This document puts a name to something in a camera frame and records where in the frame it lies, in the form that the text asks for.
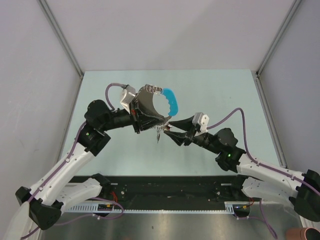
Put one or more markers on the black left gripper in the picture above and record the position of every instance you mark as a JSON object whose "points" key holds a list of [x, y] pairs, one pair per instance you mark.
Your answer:
{"points": [[143, 122]]}

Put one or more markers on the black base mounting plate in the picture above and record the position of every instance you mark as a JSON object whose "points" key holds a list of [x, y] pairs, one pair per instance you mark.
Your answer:
{"points": [[215, 188]]}

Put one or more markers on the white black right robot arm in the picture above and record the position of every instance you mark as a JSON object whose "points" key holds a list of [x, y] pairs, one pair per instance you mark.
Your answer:
{"points": [[255, 178]]}

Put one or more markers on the grey slotted cable duct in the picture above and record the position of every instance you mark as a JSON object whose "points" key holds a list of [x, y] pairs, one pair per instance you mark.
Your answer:
{"points": [[95, 207]]}

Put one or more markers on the metal key organizer with rings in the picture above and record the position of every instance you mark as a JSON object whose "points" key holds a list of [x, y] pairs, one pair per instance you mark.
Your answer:
{"points": [[164, 107]]}

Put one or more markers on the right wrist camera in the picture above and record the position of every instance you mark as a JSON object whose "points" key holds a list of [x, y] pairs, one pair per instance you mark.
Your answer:
{"points": [[200, 121]]}

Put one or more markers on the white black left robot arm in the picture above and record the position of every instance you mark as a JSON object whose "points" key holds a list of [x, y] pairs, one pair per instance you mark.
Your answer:
{"points": [[45, 200]]}

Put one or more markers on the pink cylindrical object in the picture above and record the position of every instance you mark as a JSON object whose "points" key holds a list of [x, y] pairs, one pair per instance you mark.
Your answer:
{"points": [[304, 233]]}

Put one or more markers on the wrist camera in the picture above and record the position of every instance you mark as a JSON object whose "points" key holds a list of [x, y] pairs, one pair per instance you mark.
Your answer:
{"points": [[200, 121], [127, 96]]}

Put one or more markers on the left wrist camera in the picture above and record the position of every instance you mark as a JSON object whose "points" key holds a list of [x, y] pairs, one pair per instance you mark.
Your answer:
{"points": [[127, 96]]}

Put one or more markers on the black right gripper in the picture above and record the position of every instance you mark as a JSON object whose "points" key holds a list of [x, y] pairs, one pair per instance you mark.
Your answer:
{"points": [[187, 137]]}

